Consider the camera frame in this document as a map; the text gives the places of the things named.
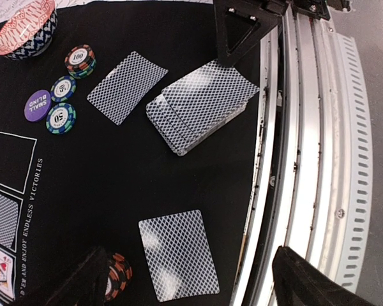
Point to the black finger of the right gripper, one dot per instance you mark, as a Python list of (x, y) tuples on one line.
[(241, 24)]

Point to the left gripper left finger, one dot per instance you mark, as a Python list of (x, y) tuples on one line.
[(86, 283)]

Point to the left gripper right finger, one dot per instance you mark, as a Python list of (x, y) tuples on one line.
[(297, 282)]

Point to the red black chip stack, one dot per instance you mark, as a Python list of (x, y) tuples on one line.
[(119, 276)]

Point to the queen face card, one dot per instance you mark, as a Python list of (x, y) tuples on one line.
[(6, 276)]

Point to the dealt cards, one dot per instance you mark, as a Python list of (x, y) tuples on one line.
[(178, 256), (124, 87)]

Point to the blue playing card deck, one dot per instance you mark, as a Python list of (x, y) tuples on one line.
[(193, 107)]

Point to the face down burn card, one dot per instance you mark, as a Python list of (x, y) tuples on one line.
[(9, 215)]

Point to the blue green poker chip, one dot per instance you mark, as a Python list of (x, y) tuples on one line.
[(80, 61)]

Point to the blue fifty poker chip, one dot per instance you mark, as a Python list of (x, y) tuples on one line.
[(63, 89)]

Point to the purple small blind button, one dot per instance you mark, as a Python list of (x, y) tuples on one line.
[(37, 106)]

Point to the black poker felt mat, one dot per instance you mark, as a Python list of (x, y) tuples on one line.
[(92, 185)]

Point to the red patterned bowl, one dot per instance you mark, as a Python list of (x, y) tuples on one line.
[(30, 31)]

